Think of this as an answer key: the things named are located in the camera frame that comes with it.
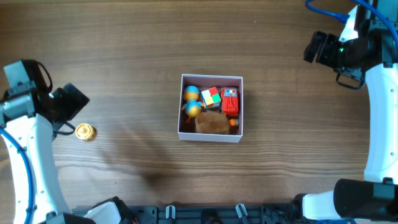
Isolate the red toy truck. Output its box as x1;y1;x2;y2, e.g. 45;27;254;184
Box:
220;87;239;118

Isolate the white box with pink interior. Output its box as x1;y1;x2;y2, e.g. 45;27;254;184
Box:
177;74;244;143

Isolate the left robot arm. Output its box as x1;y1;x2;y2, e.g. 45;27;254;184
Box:
1;59;139;223

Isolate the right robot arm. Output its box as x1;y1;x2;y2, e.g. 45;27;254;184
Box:
295;0;397;223

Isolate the orange duck toy blue cap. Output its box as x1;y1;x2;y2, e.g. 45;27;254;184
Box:
181;86;202;123

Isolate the yellow round lemon slice toy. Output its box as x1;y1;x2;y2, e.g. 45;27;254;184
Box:
75;123;95;141

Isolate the multicoloured puzzle cube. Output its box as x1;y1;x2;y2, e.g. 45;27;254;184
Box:
201;87;221;110

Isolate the brown plush toy with carrot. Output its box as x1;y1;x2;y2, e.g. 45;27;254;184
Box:
195;111;239;134

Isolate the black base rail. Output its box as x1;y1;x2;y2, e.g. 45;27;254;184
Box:
71;202;312;224

